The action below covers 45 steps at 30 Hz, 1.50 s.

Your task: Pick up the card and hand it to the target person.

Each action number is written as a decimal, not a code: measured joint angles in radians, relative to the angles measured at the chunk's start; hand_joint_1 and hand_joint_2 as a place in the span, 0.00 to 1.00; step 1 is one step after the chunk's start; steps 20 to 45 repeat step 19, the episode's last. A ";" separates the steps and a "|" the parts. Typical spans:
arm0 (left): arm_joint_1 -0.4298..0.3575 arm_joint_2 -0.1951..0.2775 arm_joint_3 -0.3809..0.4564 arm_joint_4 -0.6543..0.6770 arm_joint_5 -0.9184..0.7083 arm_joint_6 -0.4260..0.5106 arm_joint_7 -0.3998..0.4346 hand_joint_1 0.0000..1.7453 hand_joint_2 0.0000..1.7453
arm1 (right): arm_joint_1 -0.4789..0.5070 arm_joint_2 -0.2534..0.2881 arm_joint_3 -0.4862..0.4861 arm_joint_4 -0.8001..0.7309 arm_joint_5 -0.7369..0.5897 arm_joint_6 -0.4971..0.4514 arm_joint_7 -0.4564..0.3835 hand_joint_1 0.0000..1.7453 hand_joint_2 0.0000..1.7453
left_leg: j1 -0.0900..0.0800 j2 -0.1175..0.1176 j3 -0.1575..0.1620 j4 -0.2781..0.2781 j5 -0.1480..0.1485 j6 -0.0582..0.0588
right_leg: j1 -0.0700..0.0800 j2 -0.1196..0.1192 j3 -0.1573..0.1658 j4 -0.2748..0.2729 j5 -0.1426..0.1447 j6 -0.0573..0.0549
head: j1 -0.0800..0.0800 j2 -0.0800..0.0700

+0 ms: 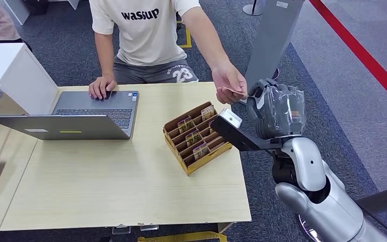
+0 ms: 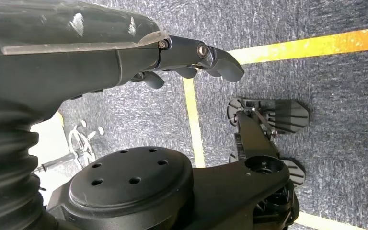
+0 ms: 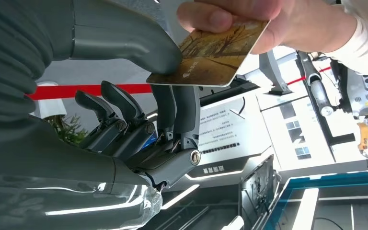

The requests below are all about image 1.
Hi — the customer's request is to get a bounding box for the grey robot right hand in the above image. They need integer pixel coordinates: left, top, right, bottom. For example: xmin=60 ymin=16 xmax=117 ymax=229
xmin=245 ymin=78 xmax=307 ymax=140

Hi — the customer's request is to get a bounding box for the person's right hand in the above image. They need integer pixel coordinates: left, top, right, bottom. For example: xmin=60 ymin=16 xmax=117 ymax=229
xmin=88 ymin=75 xmax=118 ymax=100

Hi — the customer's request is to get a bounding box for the person's left hand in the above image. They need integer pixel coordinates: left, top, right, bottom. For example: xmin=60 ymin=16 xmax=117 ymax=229
xmin=212 ymin=62 xmax=248 ymax=105

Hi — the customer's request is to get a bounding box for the thin card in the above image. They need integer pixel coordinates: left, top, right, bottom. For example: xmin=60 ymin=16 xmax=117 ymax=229
xmin=222 ymin=86 xmax=247 ymax=97

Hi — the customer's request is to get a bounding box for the card in plastic sleeve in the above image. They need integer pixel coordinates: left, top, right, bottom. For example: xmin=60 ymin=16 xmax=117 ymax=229
xmin=185 ymin=129 xmax=203 ymax=147
xmin=201 ymin=105 xmax=216 ymax=122
xmin=177 ymin=116 xmax=196 ymax=134
xmin=192 ymin=142 xmax=211 ymax=161

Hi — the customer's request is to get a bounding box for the wooden card holder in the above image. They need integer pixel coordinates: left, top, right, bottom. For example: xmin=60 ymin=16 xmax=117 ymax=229
xmin=162 ymin=101 xmax=233 ymax=176

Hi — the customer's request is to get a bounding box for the grey laptop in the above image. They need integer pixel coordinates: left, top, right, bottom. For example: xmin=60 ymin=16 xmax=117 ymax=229
xmin=0 ymin=90 xmax=140 ymax=141

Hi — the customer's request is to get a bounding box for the grey sign panel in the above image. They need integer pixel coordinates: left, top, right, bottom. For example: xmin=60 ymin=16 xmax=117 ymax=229
xmin=244 ymin=0 xmax=306 ymax=96

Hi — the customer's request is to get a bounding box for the round metal stanchion base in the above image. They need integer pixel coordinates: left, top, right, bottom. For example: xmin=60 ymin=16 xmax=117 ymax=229
xmin=242 ymin=0 xmax=265 ymax=17

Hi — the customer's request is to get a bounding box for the white box cabinet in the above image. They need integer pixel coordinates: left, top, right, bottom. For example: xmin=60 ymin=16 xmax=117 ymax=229
xmin=0 ymin=42 xmax=59 ymax=116

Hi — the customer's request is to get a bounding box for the grey metal pole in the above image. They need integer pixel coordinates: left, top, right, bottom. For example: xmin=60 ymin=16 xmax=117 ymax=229
xmin=355 ymin=183 xmax=387 ymax=215

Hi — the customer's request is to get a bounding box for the clear table clamp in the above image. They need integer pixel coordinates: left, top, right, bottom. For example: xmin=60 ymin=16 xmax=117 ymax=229
xmin=139 ymin=222 xmax=160 ymax=232
xmin=111 ymin=224 xmax=133 ymax=235

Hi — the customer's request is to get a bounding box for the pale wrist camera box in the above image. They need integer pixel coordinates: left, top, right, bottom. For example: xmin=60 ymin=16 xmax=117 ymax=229
xmin=218 ymin=108 xmax=243 ymax=129

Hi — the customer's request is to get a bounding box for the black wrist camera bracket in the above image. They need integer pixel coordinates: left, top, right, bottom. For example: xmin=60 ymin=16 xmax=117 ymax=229
xmin=210 ymin=115 xmax=283 ymax=152

